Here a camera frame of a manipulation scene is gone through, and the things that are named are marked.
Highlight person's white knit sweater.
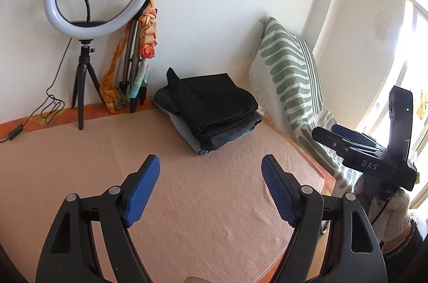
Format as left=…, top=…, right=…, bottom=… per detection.
left=354, top=183, right=428, bottom=257

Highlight window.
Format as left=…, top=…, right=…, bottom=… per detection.
left=354, top=0, right=428, bottom=153

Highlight black ring light cable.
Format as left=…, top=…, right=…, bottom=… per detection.
left=0, top=39, right=72, bottom=144

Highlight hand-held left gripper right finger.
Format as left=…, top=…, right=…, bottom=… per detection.
left=261, top=154, right=388, bottom=283

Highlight orange patterned scarf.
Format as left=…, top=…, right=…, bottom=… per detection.
left=99, top=24, right=134, bottom=113

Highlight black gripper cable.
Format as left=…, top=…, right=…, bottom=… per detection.
left=369, top=186, right=402, bottom=227

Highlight black sport pants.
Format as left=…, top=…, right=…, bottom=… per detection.
left=166, top=67, right=259, bottom=150

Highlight small black tripod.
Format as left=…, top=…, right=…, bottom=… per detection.
left=71, top=39, right=104, bottom=130

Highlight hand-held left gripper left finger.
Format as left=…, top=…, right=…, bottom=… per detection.
left=35, top=154, right=161, bottom=283

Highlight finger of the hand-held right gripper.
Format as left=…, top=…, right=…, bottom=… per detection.
left=331, top=124, right=382, bottom=150
left=312, top=127, right=355, bottom=158

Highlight yellow figure sticker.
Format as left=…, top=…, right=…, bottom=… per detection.
left=416, top=89, right=428, bottom=119

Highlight peach blanket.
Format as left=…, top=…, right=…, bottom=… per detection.
left=0, top=107, right=326, bottom=283

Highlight folded black tripod stand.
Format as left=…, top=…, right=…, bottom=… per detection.
left=119, top=0, right=149, bottom=113

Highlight green striped white cushion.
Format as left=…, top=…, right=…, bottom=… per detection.
left=248, top=16, right=362, bottom=193

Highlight folded blue jeans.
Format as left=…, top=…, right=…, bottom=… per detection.
left=169, top=111, right=212, bottom=156

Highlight knotted colourful scarf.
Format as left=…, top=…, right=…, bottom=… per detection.
left=139, top=0, right=158, bottom=99

